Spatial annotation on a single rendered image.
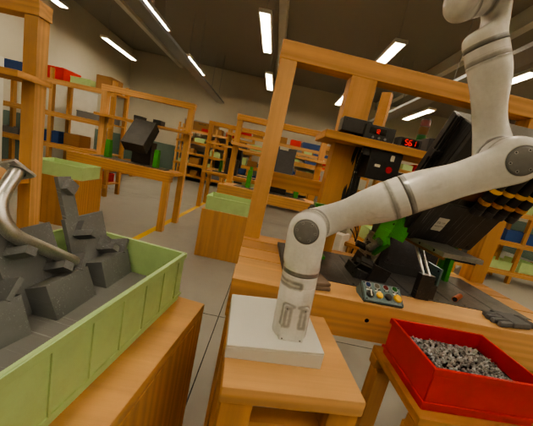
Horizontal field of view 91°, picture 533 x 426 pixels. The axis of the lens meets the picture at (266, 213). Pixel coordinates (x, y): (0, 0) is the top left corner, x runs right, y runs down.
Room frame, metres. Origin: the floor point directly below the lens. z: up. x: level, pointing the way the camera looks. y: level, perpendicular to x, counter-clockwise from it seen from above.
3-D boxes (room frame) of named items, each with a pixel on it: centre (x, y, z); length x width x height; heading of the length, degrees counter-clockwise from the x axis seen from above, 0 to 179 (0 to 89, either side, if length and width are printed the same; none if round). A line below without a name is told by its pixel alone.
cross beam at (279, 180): (1.61, -0.64, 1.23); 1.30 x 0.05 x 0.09; 93
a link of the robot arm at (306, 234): (0.63, -0.11, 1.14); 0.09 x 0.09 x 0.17; 74
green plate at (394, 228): (1.18, -0.59, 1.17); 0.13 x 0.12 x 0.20; 93
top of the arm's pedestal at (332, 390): (0.64, -0.13, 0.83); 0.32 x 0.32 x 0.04; 7
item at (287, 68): (1.54, -0.64, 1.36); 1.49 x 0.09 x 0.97; 93
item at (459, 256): (1.15, -0.74, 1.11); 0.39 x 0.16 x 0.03; 3
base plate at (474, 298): (1.25, -0.66, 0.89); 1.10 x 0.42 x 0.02; 93
